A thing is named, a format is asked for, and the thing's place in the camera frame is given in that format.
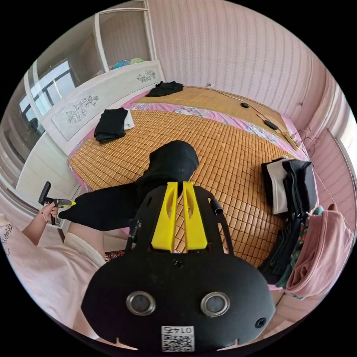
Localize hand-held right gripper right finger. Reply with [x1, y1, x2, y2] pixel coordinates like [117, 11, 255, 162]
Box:
[183, 181, 208, 250]

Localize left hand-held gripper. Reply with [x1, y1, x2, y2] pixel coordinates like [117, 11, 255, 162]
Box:
[45, 196, 77, 226]

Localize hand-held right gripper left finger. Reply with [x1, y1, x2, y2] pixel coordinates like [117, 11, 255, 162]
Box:
[151, 181, 178, 253]

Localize black long pants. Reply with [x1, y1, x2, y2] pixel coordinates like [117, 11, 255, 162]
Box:
[58, 140, 200, 232]

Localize person's left forearm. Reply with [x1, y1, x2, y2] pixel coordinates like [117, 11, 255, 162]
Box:
[22, 213, 49, 247]

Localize person's left hand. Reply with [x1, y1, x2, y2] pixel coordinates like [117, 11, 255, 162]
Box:
[41, 202, 60, 224]

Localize white bedside cupboard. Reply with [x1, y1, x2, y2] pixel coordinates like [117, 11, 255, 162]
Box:
[15, 133, 82, 203]

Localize person's body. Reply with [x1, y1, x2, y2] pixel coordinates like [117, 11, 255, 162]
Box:
[0, 215, 108, 340]

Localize bed with woven mat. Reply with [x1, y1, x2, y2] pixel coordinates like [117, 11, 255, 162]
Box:
[42, 59, 319, 269]

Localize pile of black white clothes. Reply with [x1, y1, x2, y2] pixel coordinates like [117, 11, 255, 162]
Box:
[94, 108, 135, 144]

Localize pile of black grey clothes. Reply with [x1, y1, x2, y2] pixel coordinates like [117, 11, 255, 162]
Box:
[261, 157, 319, 215]

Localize window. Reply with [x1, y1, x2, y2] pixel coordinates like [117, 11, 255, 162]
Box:
[17, 59, 79, 125]

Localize pile of hanging clothes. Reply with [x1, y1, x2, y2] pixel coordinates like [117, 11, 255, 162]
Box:
[257, 203, 355, 301]

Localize crumpled black garment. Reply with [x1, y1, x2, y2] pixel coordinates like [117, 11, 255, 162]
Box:
[145, 81, 184, 98]

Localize white shelf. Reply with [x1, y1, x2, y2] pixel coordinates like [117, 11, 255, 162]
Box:
[93, 7, 157, 72]

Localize thin cable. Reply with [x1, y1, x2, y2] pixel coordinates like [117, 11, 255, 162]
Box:
[208, 83, 303, 147]

